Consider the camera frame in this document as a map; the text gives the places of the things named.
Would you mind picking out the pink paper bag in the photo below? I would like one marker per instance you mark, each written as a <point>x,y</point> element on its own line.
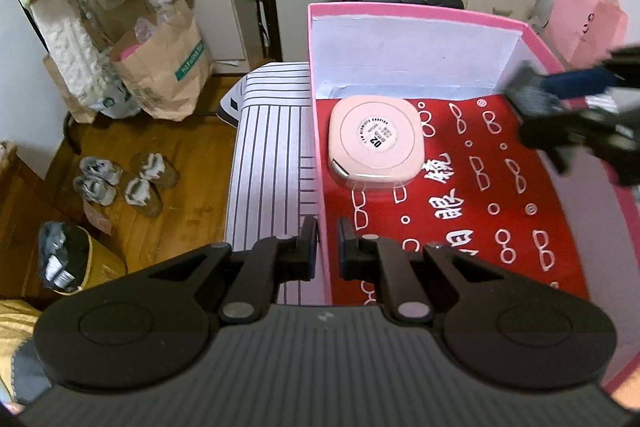
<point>585,22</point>

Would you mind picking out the white green plastic bag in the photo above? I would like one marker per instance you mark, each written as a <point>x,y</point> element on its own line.
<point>117,102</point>

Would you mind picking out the yellow bin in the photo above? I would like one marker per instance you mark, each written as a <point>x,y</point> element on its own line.
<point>107,267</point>

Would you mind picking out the brown paper bag green label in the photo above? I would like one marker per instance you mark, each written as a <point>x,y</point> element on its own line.
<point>165,77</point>

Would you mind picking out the grey sneaker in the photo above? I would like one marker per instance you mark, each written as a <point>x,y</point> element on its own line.
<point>95,191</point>
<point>102,169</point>

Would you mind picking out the dark blue grey item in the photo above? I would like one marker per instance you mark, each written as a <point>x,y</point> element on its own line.
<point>575,82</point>

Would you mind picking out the pink storage box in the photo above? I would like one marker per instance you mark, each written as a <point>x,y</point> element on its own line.
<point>400,47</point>

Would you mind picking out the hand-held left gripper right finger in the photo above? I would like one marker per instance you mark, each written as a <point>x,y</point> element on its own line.
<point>344,252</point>

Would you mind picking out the red printed cloth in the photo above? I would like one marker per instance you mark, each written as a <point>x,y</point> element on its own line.
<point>450,227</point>

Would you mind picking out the pink square compact case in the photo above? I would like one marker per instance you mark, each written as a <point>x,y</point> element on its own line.
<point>375,142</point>

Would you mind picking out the yellow patterned cloth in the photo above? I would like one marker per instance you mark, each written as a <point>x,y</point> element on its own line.
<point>15,322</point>

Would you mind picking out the striped bedsheet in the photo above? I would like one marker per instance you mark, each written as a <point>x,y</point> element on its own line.
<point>270,167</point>

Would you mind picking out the black plastic bag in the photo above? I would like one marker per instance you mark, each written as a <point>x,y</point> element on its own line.
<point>60,252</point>

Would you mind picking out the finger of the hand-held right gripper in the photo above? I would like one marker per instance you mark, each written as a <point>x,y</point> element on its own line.
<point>627,62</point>
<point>600,132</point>

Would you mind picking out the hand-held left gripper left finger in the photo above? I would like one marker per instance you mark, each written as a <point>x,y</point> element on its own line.
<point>311,249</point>

